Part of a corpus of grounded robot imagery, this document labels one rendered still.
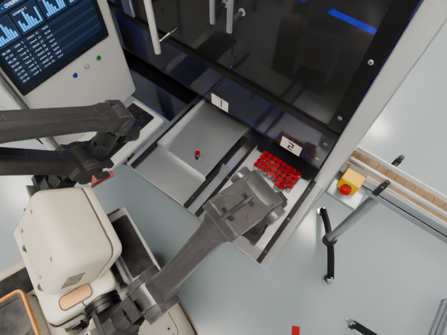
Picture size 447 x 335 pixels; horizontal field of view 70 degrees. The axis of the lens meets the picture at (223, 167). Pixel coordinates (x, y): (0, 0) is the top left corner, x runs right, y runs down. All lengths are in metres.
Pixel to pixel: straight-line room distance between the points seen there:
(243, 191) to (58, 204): 0.44
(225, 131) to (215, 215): 0.92
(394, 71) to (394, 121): 2.05
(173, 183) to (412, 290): 1.65
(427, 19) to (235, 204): 0.52
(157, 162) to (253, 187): 0.85
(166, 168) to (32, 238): 0.66
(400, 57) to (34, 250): 0.91
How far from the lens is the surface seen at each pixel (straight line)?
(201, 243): 0.58
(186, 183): 1.30
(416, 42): 0.82
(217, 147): 1.38
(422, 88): 3.28
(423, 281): 2.43
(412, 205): 1.41
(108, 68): 1.52
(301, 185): 1.33
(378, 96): 0.93
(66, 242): 0.76
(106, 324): 0.87
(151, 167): 1.36
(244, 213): 0.53
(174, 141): 1.40
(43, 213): 0.80
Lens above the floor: 2.05
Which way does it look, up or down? 62 degrees down
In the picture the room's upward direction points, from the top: 2 degrees clockwise
